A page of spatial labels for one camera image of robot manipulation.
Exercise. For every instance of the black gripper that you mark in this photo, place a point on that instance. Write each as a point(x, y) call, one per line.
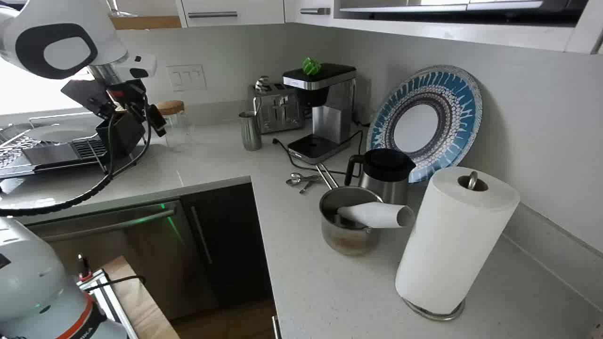
point(123, 110)

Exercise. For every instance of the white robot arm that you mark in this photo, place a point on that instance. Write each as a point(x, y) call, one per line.
point(76, 42)

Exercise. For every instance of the steel cocktail shaker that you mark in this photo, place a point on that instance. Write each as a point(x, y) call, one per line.
point(249, 133)

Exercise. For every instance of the steel utensil on counter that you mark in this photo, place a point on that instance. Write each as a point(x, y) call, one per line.
point(308, 182)

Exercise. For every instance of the glass jar wooden lid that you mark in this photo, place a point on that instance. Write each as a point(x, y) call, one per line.
point(174, 114)

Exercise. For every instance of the black dish rack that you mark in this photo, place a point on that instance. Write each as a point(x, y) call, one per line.
point(29, 150)

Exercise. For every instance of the stainless dishwasher front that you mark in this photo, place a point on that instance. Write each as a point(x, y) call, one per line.
point(155, 240)

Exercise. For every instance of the dark lower cabinet door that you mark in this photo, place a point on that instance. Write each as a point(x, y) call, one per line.
point(227, 232)

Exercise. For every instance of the green object on coffee maker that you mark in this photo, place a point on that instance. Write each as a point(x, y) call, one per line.
point(310, 67)

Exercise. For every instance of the black steel coffee maker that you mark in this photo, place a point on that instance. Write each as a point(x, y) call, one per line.
point(330, 101)

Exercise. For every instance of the wooden board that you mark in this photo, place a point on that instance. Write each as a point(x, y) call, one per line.
point(140, 308)

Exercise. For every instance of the black lid steel carafe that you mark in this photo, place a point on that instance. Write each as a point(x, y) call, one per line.
point(383, 172)

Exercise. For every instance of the blue white decorative plate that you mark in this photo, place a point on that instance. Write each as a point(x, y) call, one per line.
point(432, 118)

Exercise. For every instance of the white paper towel roll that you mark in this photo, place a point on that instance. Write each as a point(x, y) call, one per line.
point(460, 219)

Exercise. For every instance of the white upper cabinets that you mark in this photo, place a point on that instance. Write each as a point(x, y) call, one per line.
point(551, 25)

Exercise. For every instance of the steel saucepan white handle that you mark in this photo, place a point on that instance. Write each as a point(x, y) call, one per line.
point(353, 219)

